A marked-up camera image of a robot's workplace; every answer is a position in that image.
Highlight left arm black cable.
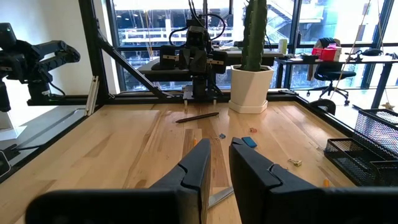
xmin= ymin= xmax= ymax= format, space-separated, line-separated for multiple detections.
xmin=169 ymin=0 xmax=227 ymax=47

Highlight white stand base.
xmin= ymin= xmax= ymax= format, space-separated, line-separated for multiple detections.
xmin=0 ymin=110 xmax=27 ymax=141

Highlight silver post bracket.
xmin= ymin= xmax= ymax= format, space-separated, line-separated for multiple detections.
xmin=84 ymin=75 xmax=100 ymax=118

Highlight black camera cable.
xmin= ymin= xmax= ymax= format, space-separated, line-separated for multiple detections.
xmin=9 ymin=143 xmax=43 ymax=154

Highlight black mesh desk organizer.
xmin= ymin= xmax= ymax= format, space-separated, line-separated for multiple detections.
xmin=323 ymin=108 xmax=398 ymax=187

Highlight black office chair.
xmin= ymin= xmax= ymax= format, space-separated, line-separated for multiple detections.
xmin=306 ymin=37 xmax=358 ymax=106

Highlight dark office desk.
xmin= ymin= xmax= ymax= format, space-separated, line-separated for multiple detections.
xmin=275 ymin=54 xmax=398 ymax=110

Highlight black triangular frame clamp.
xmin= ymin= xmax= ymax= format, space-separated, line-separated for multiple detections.
xmin=309 ymin=98 xmax=337 ymax=116

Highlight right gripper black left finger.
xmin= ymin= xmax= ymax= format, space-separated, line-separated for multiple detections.
xmin=25 ymin=138 xmax=212 ymax=224

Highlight blue-handled scissors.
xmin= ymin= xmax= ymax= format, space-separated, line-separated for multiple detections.
xmin=207 ymin=185 xmax=234 ymax=209

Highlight blue eraser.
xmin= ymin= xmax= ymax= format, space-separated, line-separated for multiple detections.
xmin=241 ymin=136 xmax=258 ymax=149

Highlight black pen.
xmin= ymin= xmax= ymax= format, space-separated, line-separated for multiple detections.
xmin=175 ymin=111 xmax=220 ymax=124

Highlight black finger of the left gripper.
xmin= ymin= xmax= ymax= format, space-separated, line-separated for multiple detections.
xmin=179 ymin=49 xmax=194 ymax=75
xmin=193 ymin=49 xmax=208 ymax=75

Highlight white hexagonal plant pot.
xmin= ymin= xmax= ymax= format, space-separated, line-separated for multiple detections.
xmin=228 ymin=64 xmax=275 ymax=114

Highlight black jointed stand arm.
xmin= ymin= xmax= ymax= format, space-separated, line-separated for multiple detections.
xmin=0 ymin=22 xmax=81 ymax=113

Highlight red box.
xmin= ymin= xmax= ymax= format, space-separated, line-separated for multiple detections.
xmin=312 ymin=43 xmax=343 ymax=62

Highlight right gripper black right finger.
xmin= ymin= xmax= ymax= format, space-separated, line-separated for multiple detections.
xmin=229 ymin=136 xmax=398 ymax=224

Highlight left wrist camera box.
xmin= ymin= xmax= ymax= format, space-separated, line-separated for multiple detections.
xmin=186 ymin=26 xmax=208 ymax=48

